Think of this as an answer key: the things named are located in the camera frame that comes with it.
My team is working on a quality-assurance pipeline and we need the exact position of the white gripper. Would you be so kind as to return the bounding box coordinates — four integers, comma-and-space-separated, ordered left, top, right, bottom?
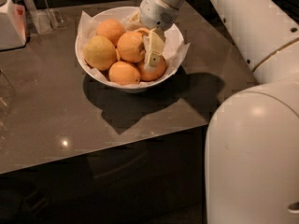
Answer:
125, 0, 178, 73

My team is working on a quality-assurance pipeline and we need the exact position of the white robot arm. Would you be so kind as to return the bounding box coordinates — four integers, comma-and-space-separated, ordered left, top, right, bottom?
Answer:
129, 0, 299, 224

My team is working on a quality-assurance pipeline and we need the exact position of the white ceramic bowl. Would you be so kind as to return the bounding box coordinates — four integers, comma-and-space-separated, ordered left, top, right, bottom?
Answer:
75, 6, 186, 94

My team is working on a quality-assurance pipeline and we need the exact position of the white paper bowl liner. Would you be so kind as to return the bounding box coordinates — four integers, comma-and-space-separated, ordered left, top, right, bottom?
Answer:
76, 3, 192, 89

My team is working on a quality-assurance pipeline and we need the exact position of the centre orange with stem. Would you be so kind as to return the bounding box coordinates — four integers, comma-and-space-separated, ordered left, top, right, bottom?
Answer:
117, 31, 145, 63

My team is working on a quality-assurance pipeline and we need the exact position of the yellowish orange left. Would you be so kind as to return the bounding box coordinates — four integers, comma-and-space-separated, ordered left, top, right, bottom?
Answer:
83, 35, 117, 71

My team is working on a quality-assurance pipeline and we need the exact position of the clear acrylic stand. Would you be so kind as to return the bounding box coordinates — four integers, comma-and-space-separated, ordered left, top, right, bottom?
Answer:
22, 0, 66, 36

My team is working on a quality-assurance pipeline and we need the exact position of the white appliance with red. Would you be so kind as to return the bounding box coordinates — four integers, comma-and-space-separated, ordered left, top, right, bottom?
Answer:
0, 0, 27, 50

